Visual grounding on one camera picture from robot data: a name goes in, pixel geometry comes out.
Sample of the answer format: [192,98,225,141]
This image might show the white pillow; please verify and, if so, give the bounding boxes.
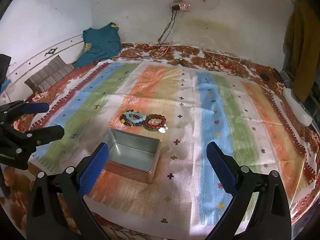
[282,87,313,127]

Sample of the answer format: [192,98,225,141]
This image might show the floral blanket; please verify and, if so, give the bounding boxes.
[0,42,320,240]

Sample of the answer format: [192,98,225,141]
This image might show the teal shirt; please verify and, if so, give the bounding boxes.
[74,22,123,68]

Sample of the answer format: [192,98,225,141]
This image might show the grey box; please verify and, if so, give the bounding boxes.
[279,71,294,88]

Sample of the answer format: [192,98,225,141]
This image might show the striped grey cushion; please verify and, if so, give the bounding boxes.
[24,55,75,94]

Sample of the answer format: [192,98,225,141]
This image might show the thin white cable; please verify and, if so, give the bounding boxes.
[205,51,248,63]

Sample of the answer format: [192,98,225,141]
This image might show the colourful striped mat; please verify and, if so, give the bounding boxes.
[30,61,317,228]

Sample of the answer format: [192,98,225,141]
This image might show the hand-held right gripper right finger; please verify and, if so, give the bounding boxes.
[206,141,292,240]

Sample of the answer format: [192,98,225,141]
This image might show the power strip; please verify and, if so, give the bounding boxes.
[171,3,192,12]

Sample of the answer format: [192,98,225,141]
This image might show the silver metal tin box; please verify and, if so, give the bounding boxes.
[102,128,161,185]

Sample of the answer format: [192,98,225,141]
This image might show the green bangle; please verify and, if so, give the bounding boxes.
[142,115,166,132]

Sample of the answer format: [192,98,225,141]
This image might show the black cables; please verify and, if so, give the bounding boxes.
[157,6,179,46]

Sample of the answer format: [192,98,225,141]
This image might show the dark cloth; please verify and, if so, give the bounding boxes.
[0,54,12,88]

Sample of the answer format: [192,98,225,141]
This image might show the brown yellow bead bracelet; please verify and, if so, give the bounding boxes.
[120,109,142,128]

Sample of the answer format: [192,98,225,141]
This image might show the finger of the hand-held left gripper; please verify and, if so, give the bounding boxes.
[7,124,65,154]
[0,100,50,125]

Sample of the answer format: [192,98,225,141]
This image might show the light blue bead bracelet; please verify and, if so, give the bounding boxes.
[125,111,147,127]

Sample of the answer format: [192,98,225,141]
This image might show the mustard hanging cloth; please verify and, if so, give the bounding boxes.
[284,0,320,103]

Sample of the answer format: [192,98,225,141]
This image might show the red bead bracelet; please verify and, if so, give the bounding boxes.
[146,114,167,129]

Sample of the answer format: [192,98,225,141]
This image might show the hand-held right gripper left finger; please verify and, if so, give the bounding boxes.
[26,142,110,240]

